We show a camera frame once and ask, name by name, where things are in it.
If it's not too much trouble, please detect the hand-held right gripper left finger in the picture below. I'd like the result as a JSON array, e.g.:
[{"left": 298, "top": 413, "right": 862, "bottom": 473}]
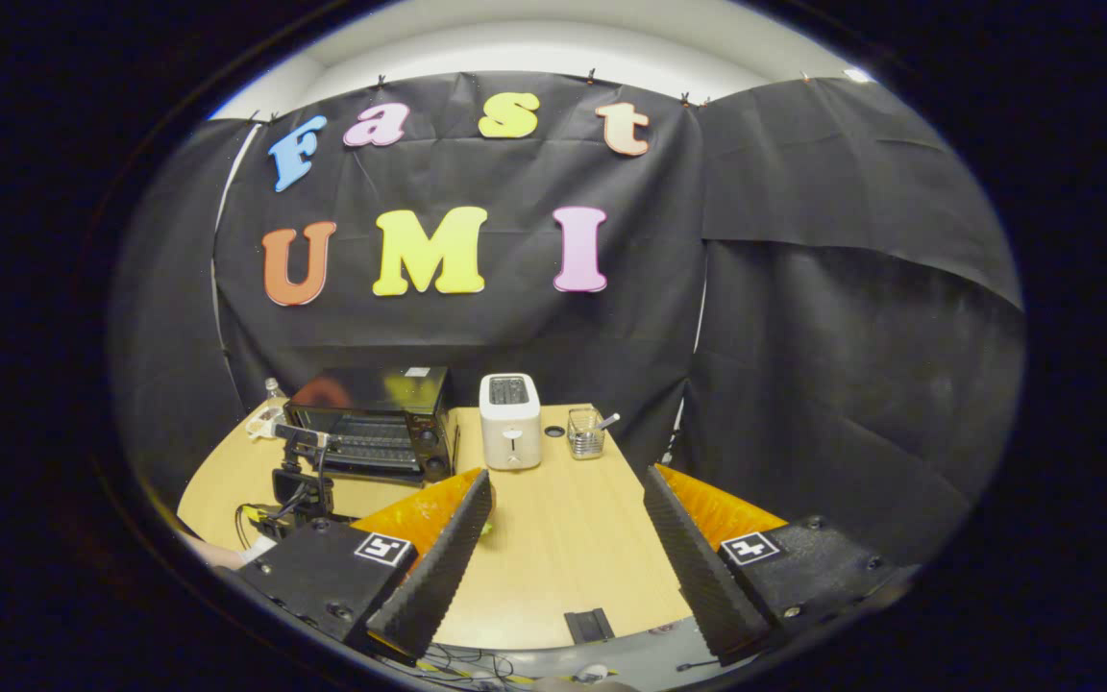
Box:
[{"left": 227, "top": 468, "right": 495, "bottom": 664}]

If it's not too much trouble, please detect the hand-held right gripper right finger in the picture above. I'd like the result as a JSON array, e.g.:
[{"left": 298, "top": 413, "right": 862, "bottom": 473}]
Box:
[{"left": 643, "top": 465, "right": 922, "bottom": 666}]

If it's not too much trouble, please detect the black electric oven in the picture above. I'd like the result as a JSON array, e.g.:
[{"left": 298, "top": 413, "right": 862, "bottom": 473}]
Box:
[{"left": 283, "top": 365, "right": 463, "bottom": 484}]

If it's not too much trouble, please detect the white compartment plate with beans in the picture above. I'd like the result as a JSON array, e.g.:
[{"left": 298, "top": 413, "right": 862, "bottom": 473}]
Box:
[{"left": 246, "top": 404, "right": 287, "bottom": 443}]

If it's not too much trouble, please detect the white toaster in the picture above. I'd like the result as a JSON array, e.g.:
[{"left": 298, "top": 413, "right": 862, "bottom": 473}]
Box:
[{"left": 479, "top": 372, "right": 543, "bottom": 472}]

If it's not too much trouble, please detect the black backdrop cloth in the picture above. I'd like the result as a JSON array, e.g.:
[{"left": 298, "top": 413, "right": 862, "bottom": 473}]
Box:
[{"left": 107, "top": 69, "right": 1027, "bottom": 568}]

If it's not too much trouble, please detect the black cable tangle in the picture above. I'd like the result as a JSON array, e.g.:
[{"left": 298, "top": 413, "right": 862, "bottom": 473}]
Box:
[{"left": 371, "top": 642, "right": 535, "bottom": 685}]

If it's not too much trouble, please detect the black table bracket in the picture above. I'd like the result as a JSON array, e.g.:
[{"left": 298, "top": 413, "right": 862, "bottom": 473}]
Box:
[{"left": 565, "top": 607, "right": 616, "bottom": 645}]

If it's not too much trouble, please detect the metal wire basket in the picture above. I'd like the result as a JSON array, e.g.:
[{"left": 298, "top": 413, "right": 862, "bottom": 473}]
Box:
[{"left": 567, "top": 407, "right": 606, "bottom": 460}]

